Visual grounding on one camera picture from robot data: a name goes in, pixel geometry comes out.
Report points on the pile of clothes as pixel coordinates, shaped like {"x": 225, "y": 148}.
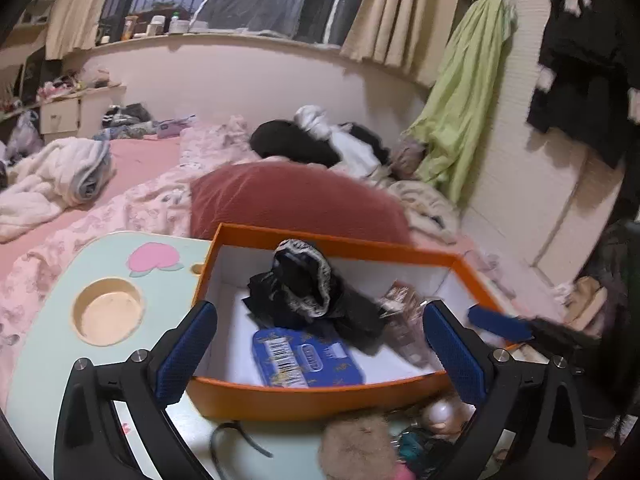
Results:
{"x": 130, "y": 120}

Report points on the cream curtain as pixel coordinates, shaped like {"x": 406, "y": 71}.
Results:
{"x": 395, "y": 15}
{"x": 80, "y": 5}

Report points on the clutter on nightstand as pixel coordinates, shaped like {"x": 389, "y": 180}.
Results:
{"x": 65, "y": 85}

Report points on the mint green desktop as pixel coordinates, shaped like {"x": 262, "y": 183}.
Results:
{"x": 65, "y": 270}

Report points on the green hanging garment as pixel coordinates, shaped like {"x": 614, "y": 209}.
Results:
{"x": 465, "y": 100}

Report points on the white wardrobe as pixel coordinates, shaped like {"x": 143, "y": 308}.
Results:
{"x": 530, "y": 200}

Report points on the black lace garment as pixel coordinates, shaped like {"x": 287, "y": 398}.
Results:
{"x": 300, "y": 290}

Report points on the cream fleece garment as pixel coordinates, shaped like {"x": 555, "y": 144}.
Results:
{"x": 425, "y": 205}

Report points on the orange bottle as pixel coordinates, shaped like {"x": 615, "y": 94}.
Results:
{"x": 129, "y": 27}

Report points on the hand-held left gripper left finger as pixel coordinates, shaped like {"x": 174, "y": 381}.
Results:
{"x": 185, "y": 355}

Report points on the teal small item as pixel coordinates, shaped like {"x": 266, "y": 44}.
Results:
{"x": 415, "y": 445}

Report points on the black hair band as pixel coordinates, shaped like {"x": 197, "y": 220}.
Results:
{"x": 217, "y": 452}

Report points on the clear plastic bag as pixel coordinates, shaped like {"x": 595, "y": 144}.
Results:
{"x": 24, "y": 132}

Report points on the white garment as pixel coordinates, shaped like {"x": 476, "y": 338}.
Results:
{"x": 350, "y": 152}

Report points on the pink floral blanket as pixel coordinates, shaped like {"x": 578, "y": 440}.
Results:
{"x": 150, "y": 210}

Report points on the red pillow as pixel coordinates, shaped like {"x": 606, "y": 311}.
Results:
{"x": 300, "y": 200}

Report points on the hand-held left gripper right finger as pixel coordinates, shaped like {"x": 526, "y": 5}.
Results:
{"x": 455, "y": 355}

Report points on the pink bed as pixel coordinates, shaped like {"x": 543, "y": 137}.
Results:
{"x": 140, "y": 160}

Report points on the clear plastic packet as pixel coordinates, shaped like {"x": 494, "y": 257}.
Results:
{"x": 407, "y": 310}

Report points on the white fleece blanket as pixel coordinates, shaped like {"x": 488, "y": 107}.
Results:
{"x": 45, "y": 170}

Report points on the grey purple garment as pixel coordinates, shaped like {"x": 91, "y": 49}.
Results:
{"x": 407, "y": 160}

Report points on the blue tin box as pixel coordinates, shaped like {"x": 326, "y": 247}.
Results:
{"x": 320, "y": 355}

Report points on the orange cardboard box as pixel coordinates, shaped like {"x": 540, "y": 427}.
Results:
{"x": 300, "y": 402}

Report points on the white jar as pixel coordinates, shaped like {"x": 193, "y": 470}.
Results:
{"x": 156, "y": 26}

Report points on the beige fluffy pompom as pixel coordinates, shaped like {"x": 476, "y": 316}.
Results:
{"x": 357, "y": 447}

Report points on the black hanging garment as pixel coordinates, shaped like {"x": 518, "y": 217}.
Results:
{"x": 580, "y": 70}

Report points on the green capped bottle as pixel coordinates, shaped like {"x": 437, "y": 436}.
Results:
{"x": 178, "y": 24}

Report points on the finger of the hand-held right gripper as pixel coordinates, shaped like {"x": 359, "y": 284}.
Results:
{"x": 500, "y": 325}

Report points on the white round toy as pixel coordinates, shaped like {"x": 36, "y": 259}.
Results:
{"x": 440, "y": 414}

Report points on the beige bag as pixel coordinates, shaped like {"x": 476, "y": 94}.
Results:
{"x": 586, "y": 302}

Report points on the white nightstand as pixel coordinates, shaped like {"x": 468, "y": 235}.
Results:
{"x": 65, "y": 115}

